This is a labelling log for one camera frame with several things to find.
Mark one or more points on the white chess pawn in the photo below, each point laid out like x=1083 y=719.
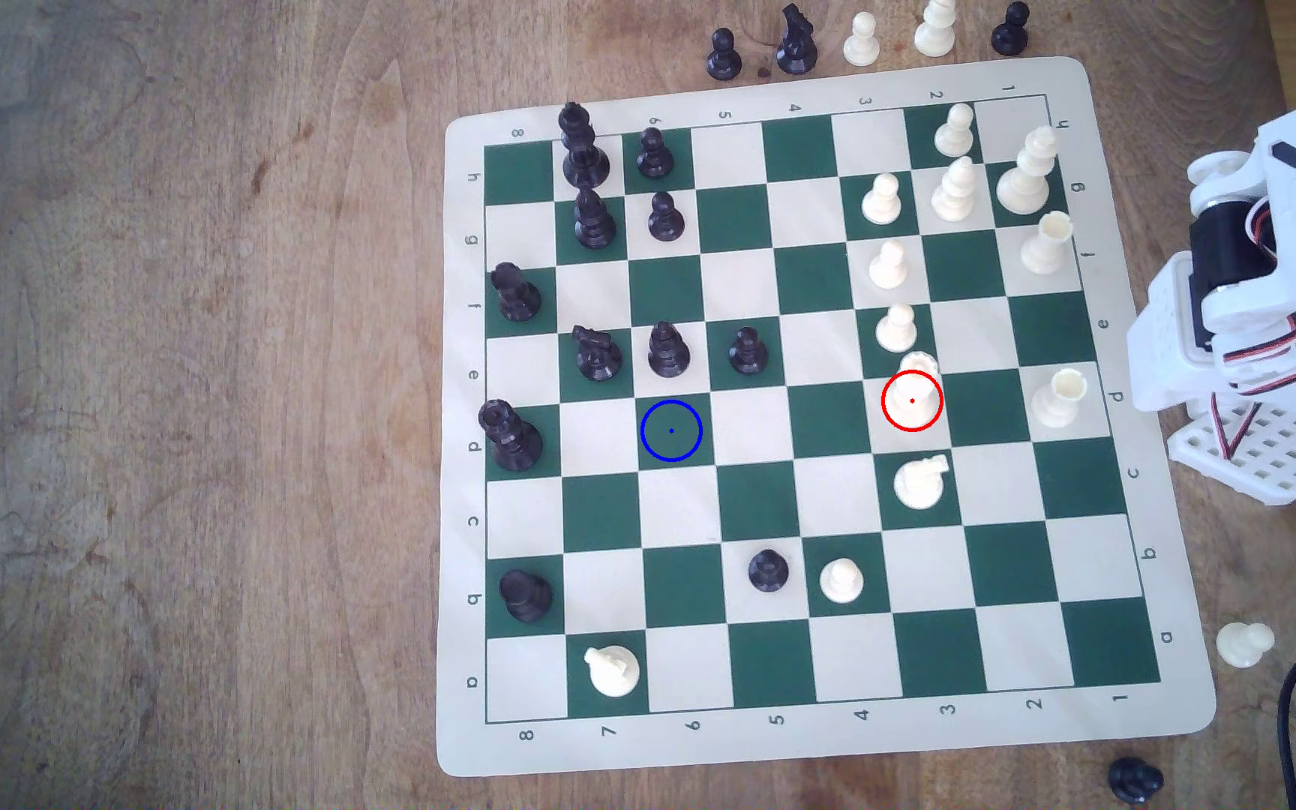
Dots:
x=954 y=135
x=897 y=332
x=1242 y=645
x=882 y=205
x=861 y=45
x=842 y=582
x=888 y=270

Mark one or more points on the white chess queen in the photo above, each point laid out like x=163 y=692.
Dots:
x=918 y=383

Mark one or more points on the black chess pawn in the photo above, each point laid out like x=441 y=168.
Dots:
x=749 y=354
x=1135 y=779
x=666 y=222
x=723 y=59
x=655 y=160
x=1010 y=37
x=768 y=572

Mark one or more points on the black chess queen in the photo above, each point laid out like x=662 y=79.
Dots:
x=515 y=441

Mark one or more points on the black chess king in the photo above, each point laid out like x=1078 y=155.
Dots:
x=585 y=163

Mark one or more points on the white perforated base plate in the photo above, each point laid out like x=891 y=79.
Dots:
x=1267 y=464

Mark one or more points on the white chess king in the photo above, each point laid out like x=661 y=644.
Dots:
x=1025 y=186

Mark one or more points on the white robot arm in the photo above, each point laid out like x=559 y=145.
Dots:
x=1177 y=338

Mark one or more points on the black chess bishop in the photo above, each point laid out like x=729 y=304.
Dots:
x=668 y=354
x=594 y=225

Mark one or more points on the white chess rook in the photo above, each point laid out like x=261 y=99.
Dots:
x=1056 y=403
x=1046 y=250

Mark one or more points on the green and cream chess mat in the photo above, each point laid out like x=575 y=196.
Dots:
x=755 y=501

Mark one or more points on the black chess knight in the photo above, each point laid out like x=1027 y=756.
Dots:
x=600 y=358
x=795 y=51

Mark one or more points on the white chess bishop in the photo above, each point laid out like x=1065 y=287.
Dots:
x=954 y=197
x=935 y=34

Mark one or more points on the white chess knight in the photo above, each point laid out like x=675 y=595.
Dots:
x=611 y=673
x=920 y=484

